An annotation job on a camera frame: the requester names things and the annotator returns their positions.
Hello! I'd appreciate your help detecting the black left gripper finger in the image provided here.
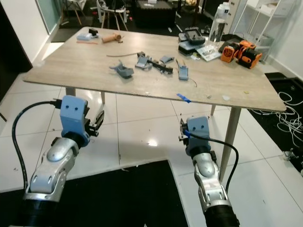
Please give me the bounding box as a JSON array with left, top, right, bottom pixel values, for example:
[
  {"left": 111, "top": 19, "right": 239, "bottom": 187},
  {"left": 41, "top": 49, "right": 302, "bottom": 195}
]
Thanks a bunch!
[{"left": 94, "top": 110, "right": 105, "bottom": 138}]

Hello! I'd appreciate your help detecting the blue tape strip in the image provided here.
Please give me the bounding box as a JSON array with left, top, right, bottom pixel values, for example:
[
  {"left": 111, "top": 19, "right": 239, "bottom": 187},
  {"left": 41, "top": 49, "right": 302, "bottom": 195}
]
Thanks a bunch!
[{"left": 176, "top": 93, "right": 192, "bottom": 104}]

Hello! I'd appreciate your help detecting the wooden table with grey legs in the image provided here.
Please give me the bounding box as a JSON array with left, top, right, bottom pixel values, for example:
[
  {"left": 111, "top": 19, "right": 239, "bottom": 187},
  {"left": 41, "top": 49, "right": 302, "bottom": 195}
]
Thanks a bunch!
[{"left": 23, "top": 26, "right": 287, "bottom": 181}]

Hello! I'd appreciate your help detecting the curved grey printed part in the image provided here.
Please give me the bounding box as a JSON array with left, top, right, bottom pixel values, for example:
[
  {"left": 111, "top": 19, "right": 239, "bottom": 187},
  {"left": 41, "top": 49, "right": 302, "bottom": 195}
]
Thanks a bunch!
[{"left": 109, "top": 61, "right": 134, "bottom": 78}]

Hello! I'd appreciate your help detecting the long black tool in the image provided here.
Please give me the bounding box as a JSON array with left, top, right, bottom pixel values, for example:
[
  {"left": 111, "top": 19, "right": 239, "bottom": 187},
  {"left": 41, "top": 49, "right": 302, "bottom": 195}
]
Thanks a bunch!
[{"left": 144, "top": 57, "right": 175, "bottom": 74}]

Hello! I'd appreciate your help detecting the small grey printed part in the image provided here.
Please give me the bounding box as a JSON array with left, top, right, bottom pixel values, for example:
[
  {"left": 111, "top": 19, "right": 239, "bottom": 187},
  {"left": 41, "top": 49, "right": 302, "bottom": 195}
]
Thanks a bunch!
[{"left": 159, "top": 55, "right": 175, "bottom": 64}]

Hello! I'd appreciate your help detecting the flat grey printed part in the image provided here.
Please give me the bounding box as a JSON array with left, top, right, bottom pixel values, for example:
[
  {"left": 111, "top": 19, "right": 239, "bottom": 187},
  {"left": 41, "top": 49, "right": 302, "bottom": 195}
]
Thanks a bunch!
[{"left": 136, "top": 52, "right": 152, "bottom": 70}]

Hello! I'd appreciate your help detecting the large black floor mat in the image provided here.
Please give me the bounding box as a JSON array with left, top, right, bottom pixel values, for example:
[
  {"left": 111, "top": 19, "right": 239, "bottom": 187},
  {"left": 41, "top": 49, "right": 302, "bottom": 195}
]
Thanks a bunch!
[{"left": 0, "top": 159, "right": 188, "bottom": 227}]

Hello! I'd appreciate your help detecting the clear plastic parts package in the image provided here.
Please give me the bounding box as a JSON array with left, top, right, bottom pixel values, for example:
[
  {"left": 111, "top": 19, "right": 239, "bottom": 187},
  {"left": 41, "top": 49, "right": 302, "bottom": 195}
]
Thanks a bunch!
[{"left": 196, "top": 43, "right": 223, "bottom": 61}]

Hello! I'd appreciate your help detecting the blue and white flat box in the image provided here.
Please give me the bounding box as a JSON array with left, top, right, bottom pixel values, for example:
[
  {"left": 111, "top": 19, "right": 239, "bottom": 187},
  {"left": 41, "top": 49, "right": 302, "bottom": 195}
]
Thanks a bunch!
[{"left": 77, "top": 32, "right": 98, "bottom": 41}]

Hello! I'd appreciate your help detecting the stack of black tool cases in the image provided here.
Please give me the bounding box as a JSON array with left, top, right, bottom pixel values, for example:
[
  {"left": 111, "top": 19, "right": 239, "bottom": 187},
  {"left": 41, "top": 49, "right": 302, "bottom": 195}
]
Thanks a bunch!
[{"left": 177, "top": 26, "right": 209, "bottom": 55}]

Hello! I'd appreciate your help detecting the orange and black power tool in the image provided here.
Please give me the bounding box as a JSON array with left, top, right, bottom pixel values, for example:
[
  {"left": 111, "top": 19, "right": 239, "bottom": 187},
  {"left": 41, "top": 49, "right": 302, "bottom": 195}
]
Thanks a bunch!
[{"left": 220, "top": 40, "right": 264, "bottom": 70}]

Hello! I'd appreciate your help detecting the tall clear plastic container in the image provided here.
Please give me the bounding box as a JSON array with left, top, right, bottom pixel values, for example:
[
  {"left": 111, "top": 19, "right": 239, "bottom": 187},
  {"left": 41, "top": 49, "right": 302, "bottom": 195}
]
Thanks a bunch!
[{"left": 208, "top": 2, "right": 231, "bottom": 42}]

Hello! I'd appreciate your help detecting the white chair with thin legs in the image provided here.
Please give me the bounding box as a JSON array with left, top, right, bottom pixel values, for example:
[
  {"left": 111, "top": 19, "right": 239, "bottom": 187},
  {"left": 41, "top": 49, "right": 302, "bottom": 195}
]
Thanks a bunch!
[{"left": 94, "top": 0, "right": 125, "bottom": 27}]

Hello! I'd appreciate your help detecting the black ottoman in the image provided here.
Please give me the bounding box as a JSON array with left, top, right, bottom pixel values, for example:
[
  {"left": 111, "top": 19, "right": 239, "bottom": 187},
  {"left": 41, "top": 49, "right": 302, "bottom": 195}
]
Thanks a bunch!
[{"left": 132, "top": 0, "right": 179, "bottom": 27}]

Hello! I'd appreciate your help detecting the frosted glass door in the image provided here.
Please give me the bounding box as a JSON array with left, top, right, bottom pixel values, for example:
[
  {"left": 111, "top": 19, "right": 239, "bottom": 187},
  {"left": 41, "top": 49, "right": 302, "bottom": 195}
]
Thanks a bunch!
[{"left": 35, "top": 0, "right": 61, "bottom": 35}]

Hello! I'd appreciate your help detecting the white metal shelf rack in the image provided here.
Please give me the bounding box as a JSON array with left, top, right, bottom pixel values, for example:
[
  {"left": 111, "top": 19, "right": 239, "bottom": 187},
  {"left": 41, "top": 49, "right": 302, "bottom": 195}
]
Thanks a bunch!
[{"left": 231, "top": 0, "right": 303, "bottom": 48}]

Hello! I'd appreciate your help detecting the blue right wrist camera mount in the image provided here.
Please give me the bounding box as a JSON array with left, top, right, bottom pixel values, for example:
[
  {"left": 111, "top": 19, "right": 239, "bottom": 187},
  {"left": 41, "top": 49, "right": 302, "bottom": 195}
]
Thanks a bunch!
[{"left": 186, "top": 116, "right": 212, "bottom": 155}]

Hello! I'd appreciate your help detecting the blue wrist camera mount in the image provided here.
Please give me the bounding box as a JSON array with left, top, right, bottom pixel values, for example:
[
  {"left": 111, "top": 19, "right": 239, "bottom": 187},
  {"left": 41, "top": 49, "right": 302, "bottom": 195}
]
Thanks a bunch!
[
  {"left": 186, "top": 116, "right": 212, "bottom": 155},
  {"left": 59, "top": 95, "right": 91, "bottom": 145}
]

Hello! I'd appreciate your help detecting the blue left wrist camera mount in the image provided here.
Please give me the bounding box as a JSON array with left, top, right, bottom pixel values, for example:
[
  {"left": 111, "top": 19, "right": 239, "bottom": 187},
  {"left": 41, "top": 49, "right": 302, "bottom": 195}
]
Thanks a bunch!
[{"left": 59, "top": 95, "right": 91, "bottom": 145}]

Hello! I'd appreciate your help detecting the grey printed part with wire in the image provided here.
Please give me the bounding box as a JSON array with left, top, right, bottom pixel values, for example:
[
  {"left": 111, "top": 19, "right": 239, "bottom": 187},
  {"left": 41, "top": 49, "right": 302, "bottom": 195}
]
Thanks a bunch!
[{"left": 175, "top": 59, "right": 198, "bottom": 88}]

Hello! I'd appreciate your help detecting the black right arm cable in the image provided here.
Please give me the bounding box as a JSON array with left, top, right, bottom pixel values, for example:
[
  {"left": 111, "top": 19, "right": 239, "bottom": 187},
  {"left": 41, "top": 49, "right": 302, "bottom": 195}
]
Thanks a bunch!
[{"left": 187, "top": 132, "right": 239, "bottom": 194}]

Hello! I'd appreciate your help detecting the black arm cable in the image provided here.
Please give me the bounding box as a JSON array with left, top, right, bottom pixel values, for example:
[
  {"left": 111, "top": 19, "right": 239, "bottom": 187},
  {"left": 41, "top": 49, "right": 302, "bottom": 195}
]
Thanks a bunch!
[
  {"left": 187, "top": 132, "right": 239, "bottom": 194},
  {"left": 13, "top": 100, "right": 61, "bottom": 183}
]

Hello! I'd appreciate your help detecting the thin dark wire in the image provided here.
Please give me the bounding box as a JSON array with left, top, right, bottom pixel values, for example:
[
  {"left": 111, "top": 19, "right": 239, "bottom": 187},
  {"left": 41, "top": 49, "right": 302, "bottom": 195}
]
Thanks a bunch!
[{"left": 106, "top": 52, "right": 141, "bottom": 58}]

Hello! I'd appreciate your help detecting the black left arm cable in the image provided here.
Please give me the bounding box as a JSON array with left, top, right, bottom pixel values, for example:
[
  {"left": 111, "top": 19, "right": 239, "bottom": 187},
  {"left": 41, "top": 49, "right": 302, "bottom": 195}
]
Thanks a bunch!
[{"left": 13, "top": 100, "right": 61, "bottom": 183}]

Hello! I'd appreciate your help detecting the tan tool handle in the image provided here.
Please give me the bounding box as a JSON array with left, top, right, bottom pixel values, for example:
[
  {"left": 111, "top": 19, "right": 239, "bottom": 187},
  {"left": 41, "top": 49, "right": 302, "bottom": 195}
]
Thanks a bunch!
[{"left": 100, "top": 34, "right": 123, "bottom": 44}]

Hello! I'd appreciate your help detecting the black floor mat with cables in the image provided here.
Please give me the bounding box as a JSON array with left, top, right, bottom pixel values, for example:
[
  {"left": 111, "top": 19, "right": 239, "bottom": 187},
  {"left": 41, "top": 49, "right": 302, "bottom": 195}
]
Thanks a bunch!
[{"left": 248, "top": 71, "right": 303, "bottom": 148}]

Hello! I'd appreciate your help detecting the white cable bundle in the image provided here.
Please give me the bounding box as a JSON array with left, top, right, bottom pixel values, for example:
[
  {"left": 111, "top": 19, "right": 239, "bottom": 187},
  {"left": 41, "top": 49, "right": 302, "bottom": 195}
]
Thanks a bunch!
[{"left": 276, "top": 89, "right": 303, "bottom": 140}]

